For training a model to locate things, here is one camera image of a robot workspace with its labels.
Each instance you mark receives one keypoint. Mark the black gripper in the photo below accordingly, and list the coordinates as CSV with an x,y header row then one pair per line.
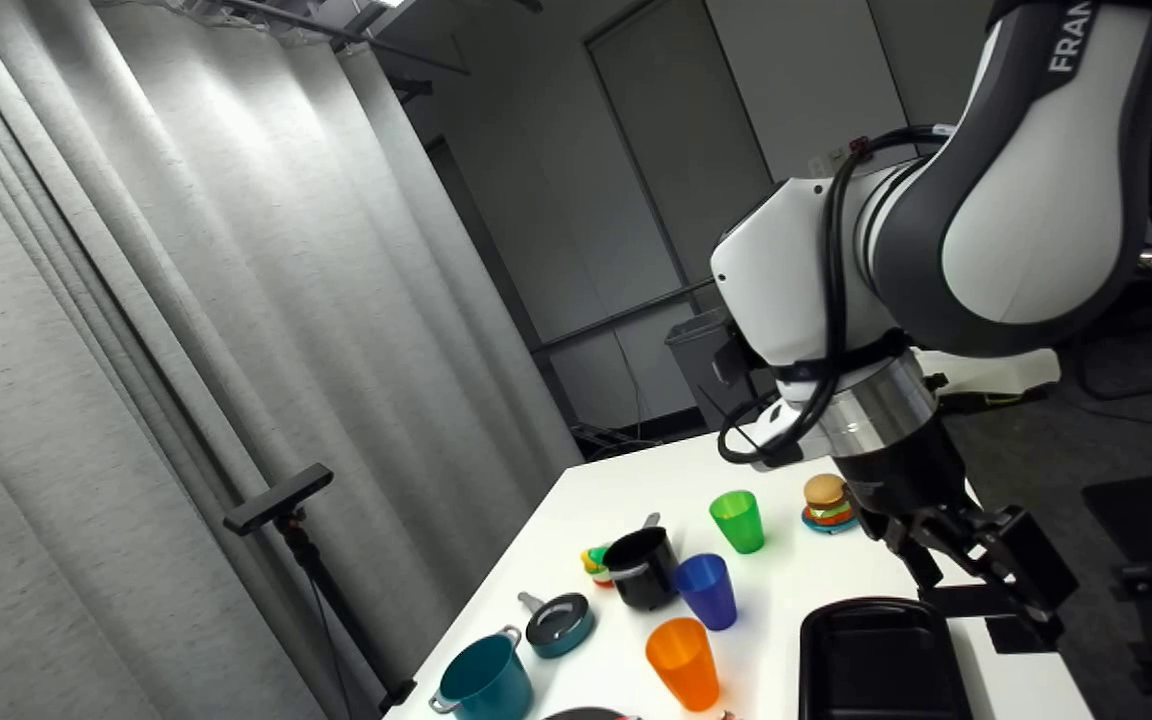
x,y
904,478

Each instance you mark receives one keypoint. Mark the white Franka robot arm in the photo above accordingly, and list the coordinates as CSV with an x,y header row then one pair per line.
x,y
1043,203

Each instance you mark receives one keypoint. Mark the toy burger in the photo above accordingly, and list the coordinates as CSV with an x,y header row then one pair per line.
x,y
825,503

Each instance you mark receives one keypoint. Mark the green plastic cup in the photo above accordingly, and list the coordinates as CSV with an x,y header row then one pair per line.
x,y
739,523

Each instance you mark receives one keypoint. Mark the blue plastic cup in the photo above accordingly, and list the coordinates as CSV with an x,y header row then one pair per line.
x,y
710,594

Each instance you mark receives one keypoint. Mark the orange plastic cup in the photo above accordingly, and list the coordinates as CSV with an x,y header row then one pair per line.
x,y
685,660

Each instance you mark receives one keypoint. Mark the black toy pot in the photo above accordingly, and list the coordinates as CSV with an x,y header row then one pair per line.
x,y
641,564

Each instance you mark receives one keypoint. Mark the yellow green toy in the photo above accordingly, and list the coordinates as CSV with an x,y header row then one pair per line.
x,y
592,560

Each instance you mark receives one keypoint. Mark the dark teal toy pan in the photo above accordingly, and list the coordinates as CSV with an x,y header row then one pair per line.
x,y
560,626

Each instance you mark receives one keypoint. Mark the teal toy pot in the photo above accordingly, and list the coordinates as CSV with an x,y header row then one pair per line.
x,y
485,680

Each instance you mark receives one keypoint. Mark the black tape patch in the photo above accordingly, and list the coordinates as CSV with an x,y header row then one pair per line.
x,y
971,602

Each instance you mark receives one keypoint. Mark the black plastic tray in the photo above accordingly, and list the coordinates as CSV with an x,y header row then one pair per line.
x,y
883,660

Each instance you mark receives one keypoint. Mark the small teal plate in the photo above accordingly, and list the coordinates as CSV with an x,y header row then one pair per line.
x,y
818,531

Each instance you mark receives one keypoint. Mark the grey-blue plate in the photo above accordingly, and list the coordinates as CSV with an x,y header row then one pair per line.
x,y
586,715

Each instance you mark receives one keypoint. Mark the grey curtain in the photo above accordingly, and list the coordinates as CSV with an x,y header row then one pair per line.
x,y
203,332

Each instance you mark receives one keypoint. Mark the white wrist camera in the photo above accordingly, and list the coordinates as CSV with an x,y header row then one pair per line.
x,y
1001,374

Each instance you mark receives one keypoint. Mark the black camera tripod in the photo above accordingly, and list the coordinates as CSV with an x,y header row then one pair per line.
x,y
283,503

